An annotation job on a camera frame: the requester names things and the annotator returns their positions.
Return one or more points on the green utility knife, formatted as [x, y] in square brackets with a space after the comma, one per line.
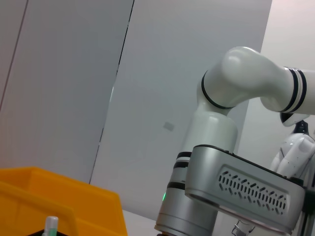
[51, 226]

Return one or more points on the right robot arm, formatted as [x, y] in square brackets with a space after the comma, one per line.
[233, 81]

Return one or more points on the yellow plastic bin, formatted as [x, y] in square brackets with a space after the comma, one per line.
[86, 204]

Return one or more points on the white humanoid robot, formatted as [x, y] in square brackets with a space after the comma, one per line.
[295, 150]

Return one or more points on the black robot stand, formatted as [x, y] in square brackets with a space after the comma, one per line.
[310, 199]

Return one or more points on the small white wall label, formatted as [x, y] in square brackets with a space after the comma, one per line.
[169, 126]

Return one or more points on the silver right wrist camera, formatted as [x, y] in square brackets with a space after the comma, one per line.
[221, 182]

